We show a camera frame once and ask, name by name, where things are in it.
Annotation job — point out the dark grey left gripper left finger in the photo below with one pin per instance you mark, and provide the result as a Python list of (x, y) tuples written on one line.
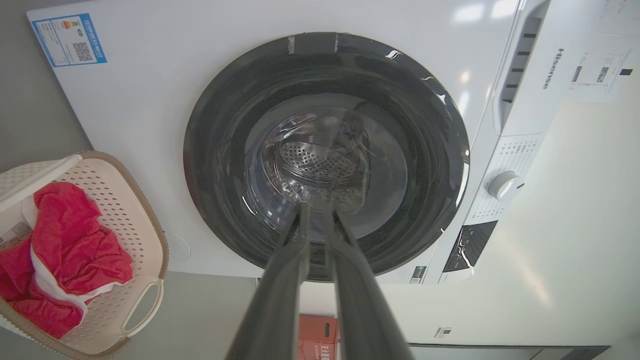
[(272, 300)]

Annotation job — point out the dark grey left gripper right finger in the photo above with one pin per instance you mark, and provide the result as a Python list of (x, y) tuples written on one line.
[(360, 305)]

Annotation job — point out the cream perforated laundry basket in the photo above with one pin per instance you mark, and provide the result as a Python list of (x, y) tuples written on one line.
[(135, 220)]

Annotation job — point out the orange box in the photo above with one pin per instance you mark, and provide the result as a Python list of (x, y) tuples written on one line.
[(317, 332)]

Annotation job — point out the small dark sticker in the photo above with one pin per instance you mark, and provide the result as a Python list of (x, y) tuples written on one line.
[(417, 275)]

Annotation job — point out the round white filter cover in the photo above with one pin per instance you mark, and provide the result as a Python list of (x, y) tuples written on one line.
[(181, 247)]

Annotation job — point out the black display panel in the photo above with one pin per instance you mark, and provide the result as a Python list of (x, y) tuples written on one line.
[(470, 245)]

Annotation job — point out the perforated steel drum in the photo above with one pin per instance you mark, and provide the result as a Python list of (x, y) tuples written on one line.
[(320, 160)]

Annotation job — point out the dark round washing machine door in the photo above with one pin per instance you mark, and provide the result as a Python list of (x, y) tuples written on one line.
[(220, 150)]

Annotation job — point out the white control knob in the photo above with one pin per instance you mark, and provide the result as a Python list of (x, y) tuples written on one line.
[(504, 185)]

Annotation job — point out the white front-load washing machine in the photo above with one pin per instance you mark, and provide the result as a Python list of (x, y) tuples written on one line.
[(145, 130)]

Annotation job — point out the red garment with white trim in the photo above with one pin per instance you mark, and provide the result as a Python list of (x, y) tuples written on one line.
[(65, 240)]

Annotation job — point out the grey door hinge cover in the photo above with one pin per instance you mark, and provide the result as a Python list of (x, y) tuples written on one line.
[(312, 43)]

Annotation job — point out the white detergent drawer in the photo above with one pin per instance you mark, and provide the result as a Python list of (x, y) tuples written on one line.
[(522, 90)]

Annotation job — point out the blue energy label sticker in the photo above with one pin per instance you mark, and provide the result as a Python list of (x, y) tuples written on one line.
[(69, 40)]

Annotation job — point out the white printed paper sheet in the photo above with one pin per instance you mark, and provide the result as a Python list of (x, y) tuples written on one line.
[(600, 70)]

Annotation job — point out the white wall socket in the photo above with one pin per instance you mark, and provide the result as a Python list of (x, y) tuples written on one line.
[(443, 332)]

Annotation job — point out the dark wall trim strip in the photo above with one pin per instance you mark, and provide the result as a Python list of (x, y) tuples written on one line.
[(500, 352)]

